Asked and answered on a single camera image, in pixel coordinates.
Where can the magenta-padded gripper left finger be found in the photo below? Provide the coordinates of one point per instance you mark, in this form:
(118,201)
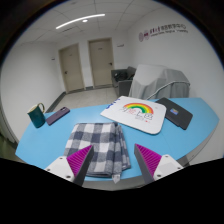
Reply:
(78,163)

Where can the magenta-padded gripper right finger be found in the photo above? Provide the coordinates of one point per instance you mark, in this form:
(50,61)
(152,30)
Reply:
(151,163)

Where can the grey white checked towel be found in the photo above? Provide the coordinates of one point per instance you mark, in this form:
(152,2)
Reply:
(96,143)

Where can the white rainbow-print mouse pad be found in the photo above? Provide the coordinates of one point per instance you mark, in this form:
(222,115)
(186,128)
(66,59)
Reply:
(136,115)

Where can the purple smartphone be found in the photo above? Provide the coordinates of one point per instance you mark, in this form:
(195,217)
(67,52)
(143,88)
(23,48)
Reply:
(58,116)

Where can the black flat device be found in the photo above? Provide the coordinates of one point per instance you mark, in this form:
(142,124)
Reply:
(175,114)

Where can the dark teal mug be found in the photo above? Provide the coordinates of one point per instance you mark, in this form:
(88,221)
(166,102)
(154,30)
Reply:
(36,117)

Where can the grey cloth-covered furniture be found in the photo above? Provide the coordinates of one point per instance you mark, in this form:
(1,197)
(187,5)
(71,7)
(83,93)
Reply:
(160,81)

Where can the beige door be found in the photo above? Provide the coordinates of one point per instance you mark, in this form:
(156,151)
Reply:
(101,62)
(71,68)

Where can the long ceiling strip light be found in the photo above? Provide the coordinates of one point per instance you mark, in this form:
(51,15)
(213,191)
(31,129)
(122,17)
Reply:
(73,22)

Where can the small round ceiling light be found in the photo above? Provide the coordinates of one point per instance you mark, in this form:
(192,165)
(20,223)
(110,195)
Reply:
(85,20)

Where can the wall sign lettering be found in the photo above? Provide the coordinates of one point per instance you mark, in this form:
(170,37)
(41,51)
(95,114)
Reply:
(163,32)

